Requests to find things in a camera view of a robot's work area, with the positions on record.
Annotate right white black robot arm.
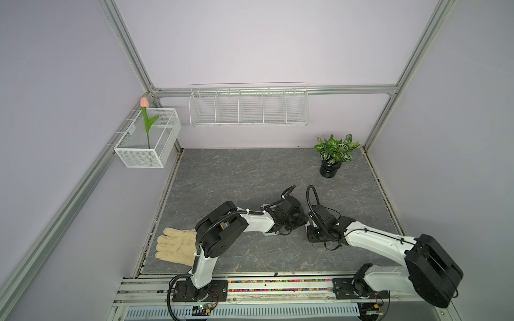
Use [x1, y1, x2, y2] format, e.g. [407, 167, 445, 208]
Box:
[306, 185, 464, 308]

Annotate white mesh wall basket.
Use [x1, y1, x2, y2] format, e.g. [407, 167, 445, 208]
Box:
[108, 108, 182, 169]

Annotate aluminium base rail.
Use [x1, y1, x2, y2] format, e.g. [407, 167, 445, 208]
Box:
[113, 274, 426, 306]

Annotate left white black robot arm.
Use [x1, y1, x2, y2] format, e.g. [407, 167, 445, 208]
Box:
[166, 185, 307, 320]

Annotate pink artificial tulip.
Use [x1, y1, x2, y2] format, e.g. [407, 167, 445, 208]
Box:
[140, 97, 159, 148]

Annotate beige work glove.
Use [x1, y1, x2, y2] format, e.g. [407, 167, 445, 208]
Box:
[155, 227, 197, 268]

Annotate white wire wall shelf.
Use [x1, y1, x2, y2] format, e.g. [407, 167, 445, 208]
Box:
[189, 82, 310, 127]

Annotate white vented cable duct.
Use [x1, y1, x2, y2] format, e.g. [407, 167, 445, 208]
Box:
[124, 302, 362, 321]

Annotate green potted plant black pot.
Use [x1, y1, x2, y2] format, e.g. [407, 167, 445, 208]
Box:
[315, 134, 360, 178]

